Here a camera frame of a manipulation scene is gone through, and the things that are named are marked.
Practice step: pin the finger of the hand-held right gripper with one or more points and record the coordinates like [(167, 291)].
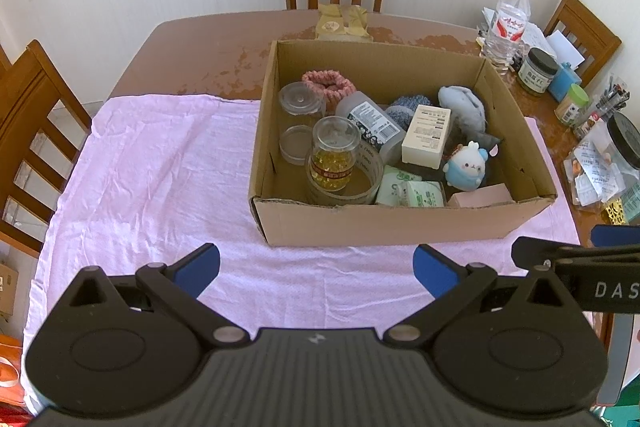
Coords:
[(617, 236), (540, 251)]

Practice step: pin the pink carton box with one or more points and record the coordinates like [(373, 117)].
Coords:
[(480, 197)]

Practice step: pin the gold ornament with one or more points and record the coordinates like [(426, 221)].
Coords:
[(615, 212)]

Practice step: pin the green tissue packet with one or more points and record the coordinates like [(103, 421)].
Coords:
[(410, 196), (400, 176)]

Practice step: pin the small blue box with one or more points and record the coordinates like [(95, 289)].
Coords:
[(565, 82)]

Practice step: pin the frosted white container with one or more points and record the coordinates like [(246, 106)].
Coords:
[(372, 119)]

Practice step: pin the glass jar with yellow capsules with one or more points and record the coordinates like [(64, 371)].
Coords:
[(334, 152)]

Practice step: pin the clear pen holder with pens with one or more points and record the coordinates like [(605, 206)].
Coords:
[(602, 104)]

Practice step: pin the clear tape roll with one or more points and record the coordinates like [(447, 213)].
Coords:
[(372, 179)]

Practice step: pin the pink cloth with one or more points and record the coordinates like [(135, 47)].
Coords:
[(150, 167)]

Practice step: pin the beige carton box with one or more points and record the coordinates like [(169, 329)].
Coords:
[(426, 137)]

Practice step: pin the teal packet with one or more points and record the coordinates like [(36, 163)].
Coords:
[(632, 202)]

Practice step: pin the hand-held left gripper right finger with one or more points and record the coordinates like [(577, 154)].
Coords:
[(435, 274)]

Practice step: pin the blue knitted sock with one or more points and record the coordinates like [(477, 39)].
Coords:
[(407, 112)]

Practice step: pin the large clear jar black lid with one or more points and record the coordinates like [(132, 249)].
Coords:
[(605, 162)]

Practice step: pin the blue and white bunny figure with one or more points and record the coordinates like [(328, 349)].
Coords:
[(466, 167)]

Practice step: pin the small bottle with green lid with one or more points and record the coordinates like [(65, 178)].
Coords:
[(572, 104)]

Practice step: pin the white plush toy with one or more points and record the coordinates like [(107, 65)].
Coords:
[(462, 107)]

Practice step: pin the orange bag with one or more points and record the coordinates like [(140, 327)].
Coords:
[(10, 372)]

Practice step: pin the clear plastic jar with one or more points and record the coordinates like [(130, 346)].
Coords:
[(300, 117)]

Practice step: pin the yellow packets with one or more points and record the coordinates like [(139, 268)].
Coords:
[(342, 24)]

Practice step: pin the small cardboard box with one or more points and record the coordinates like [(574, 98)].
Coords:
[(7, 289)]

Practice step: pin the pile of white papers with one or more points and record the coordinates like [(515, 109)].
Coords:
[(537, 37)]

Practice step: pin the clear plastic water bottle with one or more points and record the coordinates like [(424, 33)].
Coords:
[(507, 29)]

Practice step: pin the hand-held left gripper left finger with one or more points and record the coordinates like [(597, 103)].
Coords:
[(197, 271)]

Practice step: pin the small jar with dark lid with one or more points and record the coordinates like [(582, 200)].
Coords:
[(536, 72)]

